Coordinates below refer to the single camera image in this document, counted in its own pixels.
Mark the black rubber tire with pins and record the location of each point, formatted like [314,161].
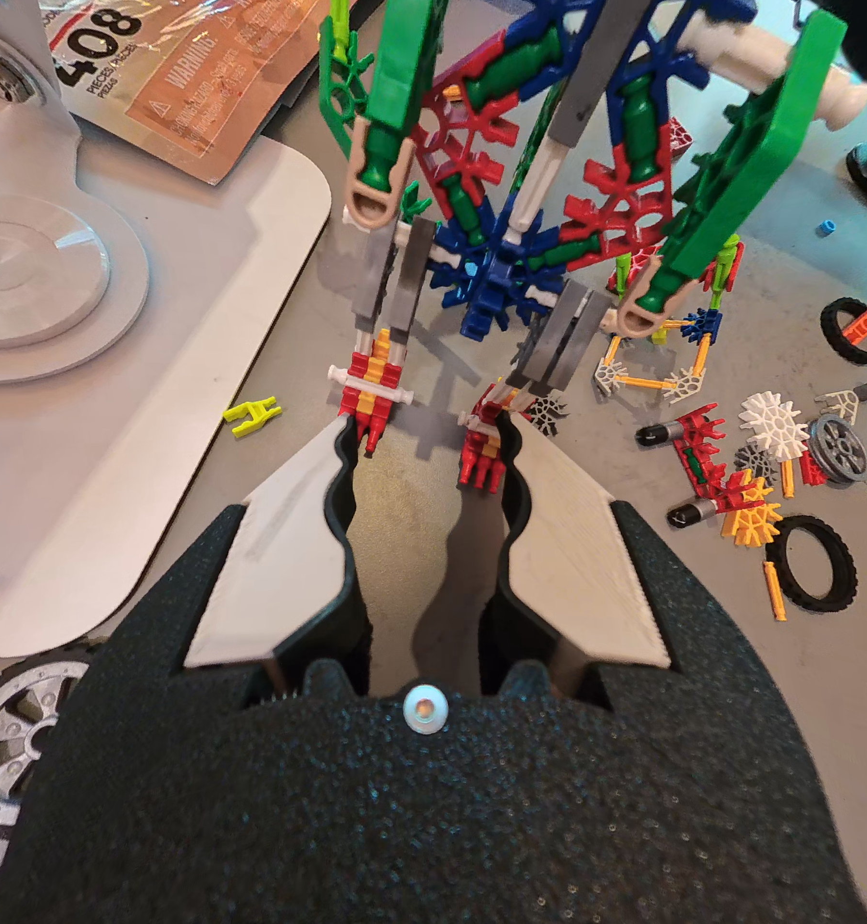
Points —
[834,340]
[780,571]

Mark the black tire grey hub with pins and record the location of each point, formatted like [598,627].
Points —
[22,737]

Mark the red yellow connector cluster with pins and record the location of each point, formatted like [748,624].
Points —
[369,390]
[484,441]

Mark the orange rod blue connector frame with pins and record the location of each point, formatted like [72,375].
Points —
[650,378]

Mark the orange snowflake connector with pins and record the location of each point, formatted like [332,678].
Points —
[748,517]

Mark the small red connector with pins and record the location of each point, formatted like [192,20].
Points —
[812,468]

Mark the printed toy packet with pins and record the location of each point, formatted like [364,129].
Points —
[188,87]

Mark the small yellow connector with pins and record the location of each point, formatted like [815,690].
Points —
[253,417]

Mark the short orange rod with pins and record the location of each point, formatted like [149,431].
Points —
[776,592]

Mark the grey fan connector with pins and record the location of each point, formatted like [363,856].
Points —
[852,399]

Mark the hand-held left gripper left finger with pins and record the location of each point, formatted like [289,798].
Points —
[268,578]

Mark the multicolour toy model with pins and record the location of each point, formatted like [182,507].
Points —
[499,260]

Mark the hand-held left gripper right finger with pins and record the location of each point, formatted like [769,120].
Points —
[592,578]

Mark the grey wheel hub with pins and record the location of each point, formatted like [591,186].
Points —
[838,448]

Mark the red rod black cylinder assembly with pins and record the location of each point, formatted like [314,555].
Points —
[701,448]

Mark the white snowflake connector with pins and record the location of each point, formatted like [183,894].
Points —
[773,423]

